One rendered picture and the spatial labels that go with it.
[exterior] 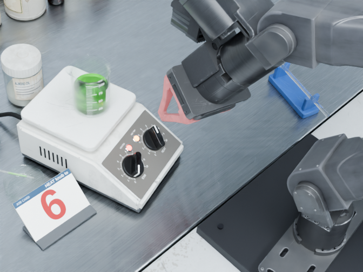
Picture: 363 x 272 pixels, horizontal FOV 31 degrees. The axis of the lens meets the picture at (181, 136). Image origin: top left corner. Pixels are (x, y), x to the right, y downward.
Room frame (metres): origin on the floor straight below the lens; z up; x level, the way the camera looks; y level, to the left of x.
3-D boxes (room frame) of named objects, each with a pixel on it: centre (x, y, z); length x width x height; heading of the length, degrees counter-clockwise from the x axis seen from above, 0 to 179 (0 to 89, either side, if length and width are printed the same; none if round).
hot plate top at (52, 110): (0.61, 0.14, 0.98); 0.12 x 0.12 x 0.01; 68
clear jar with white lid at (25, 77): (0.70, 0.25, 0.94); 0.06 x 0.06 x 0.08
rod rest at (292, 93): (0.78, -0.17, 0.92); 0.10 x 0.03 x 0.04; 35
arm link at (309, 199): (0.50, -0.18, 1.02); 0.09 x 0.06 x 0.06; 150
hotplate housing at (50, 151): (0.60, 0.12, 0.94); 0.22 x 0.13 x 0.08; 68
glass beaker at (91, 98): (0.61, 0.13, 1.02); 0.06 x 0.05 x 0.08; 108
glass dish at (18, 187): (0.52, 0.20, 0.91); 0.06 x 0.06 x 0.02
